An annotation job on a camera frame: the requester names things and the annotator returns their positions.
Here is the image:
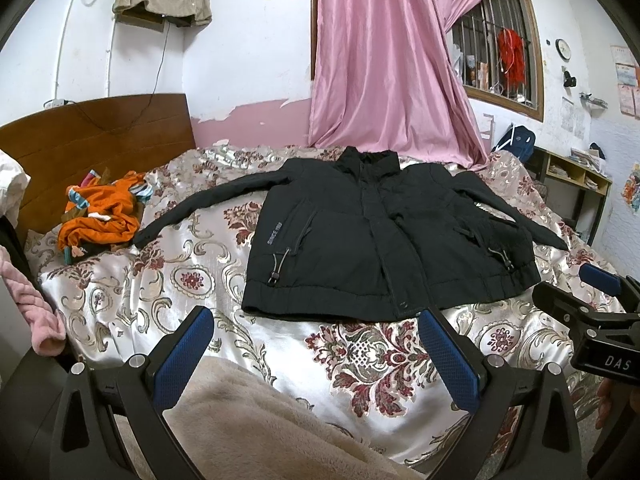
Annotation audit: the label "orange clothes pile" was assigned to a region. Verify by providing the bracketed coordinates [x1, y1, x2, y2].
[56, 168, 153, 264]

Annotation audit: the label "colourful wall posters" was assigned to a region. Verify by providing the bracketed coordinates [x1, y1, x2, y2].
[620, 162, 640, 214]

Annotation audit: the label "pink fluffy garment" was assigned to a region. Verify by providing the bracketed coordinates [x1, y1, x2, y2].
[1, 247, 66, 356]

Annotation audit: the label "barred wooden window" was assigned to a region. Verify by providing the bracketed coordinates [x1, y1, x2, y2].
[448, 0, 544, 122]

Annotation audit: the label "beige fleece blanket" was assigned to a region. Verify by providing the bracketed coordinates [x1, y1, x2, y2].
[115, 356, 426, 480]

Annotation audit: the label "right hand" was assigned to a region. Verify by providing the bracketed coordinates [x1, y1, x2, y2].
[594, 378, 640, 430]

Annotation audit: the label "wooden desk shelf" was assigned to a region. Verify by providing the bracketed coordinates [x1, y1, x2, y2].
[525, 146, 612, 245]

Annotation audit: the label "wall calendar papers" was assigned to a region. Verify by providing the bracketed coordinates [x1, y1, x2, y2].
[611, 46, 639, 119]

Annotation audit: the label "red hanging garment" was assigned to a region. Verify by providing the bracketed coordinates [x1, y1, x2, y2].
[498, 28, 526, 89]

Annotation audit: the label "pink curtain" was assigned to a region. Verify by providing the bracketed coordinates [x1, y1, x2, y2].
[308, 0, 488, 169]

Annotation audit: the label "navy blue backpack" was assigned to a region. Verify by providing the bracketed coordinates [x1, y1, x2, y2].
[492, 125, 536, 164]

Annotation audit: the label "round wall clock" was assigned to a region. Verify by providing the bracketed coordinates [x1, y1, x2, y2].
[555, 38, 572, 62]

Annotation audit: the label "white wall cable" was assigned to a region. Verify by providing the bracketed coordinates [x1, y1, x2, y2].
[51, 0, 117, 106]

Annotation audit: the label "brown wooden headboard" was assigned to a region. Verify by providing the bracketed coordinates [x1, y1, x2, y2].
[1, 93, 195, 240]

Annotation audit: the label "white pillow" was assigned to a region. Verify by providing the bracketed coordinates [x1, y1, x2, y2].
[0, 151, 30, 228]

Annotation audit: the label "black padded jacket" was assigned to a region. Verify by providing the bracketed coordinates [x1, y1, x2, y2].
[134, 148, 565, 323]

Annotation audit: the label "floral satin bedspread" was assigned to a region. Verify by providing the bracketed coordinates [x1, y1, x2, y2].
[25, 141, 623, 472]

